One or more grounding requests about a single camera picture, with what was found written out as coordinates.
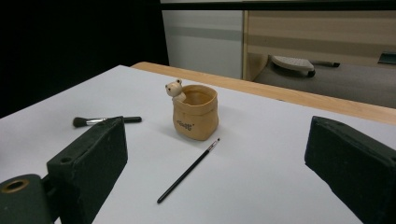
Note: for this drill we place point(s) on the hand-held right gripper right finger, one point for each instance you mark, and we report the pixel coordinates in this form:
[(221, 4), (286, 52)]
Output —
[(358, 168)]

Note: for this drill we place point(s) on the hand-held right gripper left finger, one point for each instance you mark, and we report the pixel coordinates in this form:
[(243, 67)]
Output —
[(90, 161)]

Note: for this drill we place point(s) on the thin black brush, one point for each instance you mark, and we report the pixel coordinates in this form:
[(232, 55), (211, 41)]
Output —
[(186, 172)]

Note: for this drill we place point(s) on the tan bear pot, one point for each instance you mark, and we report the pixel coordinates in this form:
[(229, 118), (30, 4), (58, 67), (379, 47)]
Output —
[(196, 118)]

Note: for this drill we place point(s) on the wooden table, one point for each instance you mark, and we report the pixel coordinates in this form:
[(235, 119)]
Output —
[(280, 91)]

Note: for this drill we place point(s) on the light wooden desk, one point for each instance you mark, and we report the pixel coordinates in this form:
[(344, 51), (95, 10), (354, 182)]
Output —
[(311, 31)]

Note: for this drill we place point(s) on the white cabinet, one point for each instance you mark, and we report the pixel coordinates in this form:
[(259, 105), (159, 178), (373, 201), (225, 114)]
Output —
[(202, 46)]

